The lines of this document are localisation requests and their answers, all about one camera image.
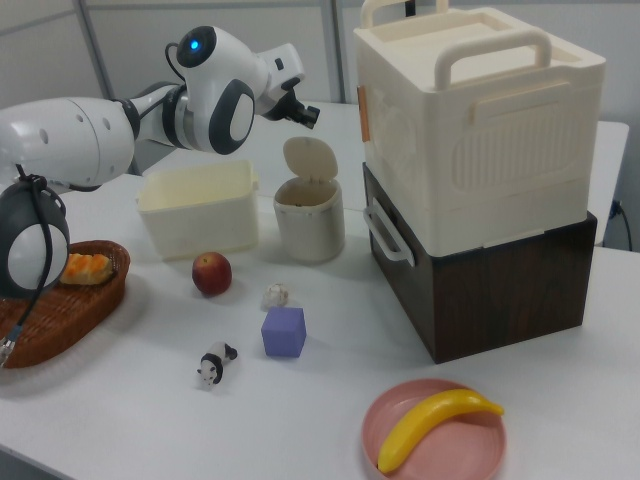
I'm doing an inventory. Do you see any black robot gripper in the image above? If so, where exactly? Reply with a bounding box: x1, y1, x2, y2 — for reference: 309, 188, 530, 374
258, 75, 322, 128

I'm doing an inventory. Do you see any small white lidded trash can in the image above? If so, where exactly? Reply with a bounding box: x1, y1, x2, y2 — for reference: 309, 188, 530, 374
272, 136, 346, 265

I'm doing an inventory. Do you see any copper coloured latch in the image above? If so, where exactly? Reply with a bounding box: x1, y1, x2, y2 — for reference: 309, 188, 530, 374
357, 84, 372, 144

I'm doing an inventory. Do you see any cream plastic tub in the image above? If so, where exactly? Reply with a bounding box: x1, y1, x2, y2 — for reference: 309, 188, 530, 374
135, 159, 260, 261

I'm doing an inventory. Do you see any red apple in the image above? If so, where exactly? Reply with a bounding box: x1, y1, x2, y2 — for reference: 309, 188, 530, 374
191, 251, 233, 297

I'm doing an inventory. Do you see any crumpled white paper ball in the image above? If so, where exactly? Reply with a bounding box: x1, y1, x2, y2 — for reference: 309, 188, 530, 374
260, 282, 291, 311

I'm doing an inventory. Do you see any purple foam cube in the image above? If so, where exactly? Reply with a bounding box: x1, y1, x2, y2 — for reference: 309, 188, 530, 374
260, 306, 307, 359

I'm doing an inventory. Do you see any orange glazed bread loaf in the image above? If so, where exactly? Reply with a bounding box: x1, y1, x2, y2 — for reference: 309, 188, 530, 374
59, 252, 115, 286

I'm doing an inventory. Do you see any small panda figurine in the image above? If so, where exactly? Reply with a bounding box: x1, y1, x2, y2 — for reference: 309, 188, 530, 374
196, 341, 239, 393

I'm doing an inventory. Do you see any dark brown wooden box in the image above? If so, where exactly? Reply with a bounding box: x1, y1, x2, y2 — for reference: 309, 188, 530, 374
362, 162, 599, 365

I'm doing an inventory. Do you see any brown wicker basket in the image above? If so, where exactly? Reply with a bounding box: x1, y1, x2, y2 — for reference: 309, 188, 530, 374
0, 239, 131, 370

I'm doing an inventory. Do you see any yellow banana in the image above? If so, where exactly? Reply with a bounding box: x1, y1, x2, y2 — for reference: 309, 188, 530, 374
377, 388, 506, 474

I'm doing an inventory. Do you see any pink round plate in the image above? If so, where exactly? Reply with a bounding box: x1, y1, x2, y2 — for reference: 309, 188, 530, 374
362, 378, 507, 480

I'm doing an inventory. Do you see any white plastic pull handle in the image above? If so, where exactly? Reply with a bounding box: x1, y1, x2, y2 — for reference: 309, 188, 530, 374
362, 197, 416, 269

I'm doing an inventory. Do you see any cream storage box with handles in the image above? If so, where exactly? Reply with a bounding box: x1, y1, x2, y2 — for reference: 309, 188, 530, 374
352, 0, 608, 249

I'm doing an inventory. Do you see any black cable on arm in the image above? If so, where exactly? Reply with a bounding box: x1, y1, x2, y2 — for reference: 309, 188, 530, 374
0, 164, 69, 369

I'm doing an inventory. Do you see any black wall power cable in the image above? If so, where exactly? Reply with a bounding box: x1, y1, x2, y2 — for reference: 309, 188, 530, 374
610, 198, 630, 247

